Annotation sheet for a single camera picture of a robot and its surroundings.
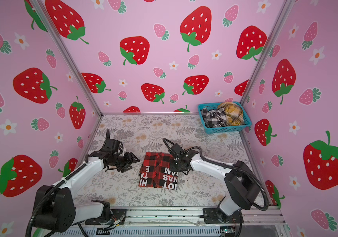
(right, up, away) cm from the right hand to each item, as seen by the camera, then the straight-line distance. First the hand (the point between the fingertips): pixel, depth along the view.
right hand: (171, 167), depth 86 cm
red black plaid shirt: (-9, -2, -1) cm, 9 cm away
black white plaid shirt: (+31, +30, +20) cm, 48 cm away
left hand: (-20, +3, -1) cm, 20 cm away
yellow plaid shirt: (+46, +34, +22) cm, 61 cm away
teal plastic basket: (+27, +22, +18) cm, 39 cm away
